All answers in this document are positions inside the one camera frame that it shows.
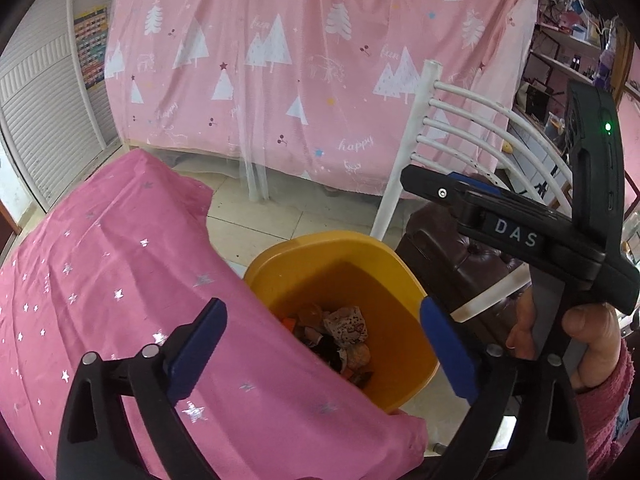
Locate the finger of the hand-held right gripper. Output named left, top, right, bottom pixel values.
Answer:
left=447, top=172, right=512, bottom=196
left=402, top=165, right=469, bottom=211

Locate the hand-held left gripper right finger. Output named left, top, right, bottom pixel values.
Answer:
left=420, top=297, right=588, bottom=480

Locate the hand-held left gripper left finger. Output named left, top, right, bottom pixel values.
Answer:
left=56, top=297, right=228, bottom=480

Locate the cartoon cat tissue packet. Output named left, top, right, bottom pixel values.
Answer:
left=322, top=306, right=370, bottom=347

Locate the yellow plastic bin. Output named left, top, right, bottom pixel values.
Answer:
left=243, top=231, right=441, bottom=413

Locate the person's right forearm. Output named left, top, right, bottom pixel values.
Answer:
left=572, top=350, right=640, bottom=480

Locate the person's right hand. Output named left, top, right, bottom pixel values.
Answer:
left=505, top=287, right=626, bottom=393

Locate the white metal chair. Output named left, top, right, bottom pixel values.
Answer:
left=370, top=60, right=576, bottom=323

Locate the brown tufted leather cushion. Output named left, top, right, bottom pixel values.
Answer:
left=395, top=172, right=536, bottom=321

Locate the cream fuzzy sock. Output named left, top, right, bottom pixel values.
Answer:
left=345, top=342, right=372, bottom=371

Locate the pink star tablecloth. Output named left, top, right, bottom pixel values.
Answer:
left=0, top=149, right=428, bottom=480

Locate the black sock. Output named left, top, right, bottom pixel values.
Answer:
left=312, top=335, right=348, bottom=373

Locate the cluttered shelf unit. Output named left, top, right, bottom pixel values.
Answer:
left=520, top=0, right=640, bottom=211

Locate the pink tree print curtain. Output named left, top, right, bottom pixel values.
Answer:
left=104, top=0, right=538, bottom=201

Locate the white louvered wardrobe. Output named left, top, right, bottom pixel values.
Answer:
left=0, top=0, right=123, bottom=213

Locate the colourful chart poster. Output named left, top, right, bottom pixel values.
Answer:
left=73, top=5, right=110, bottom=92

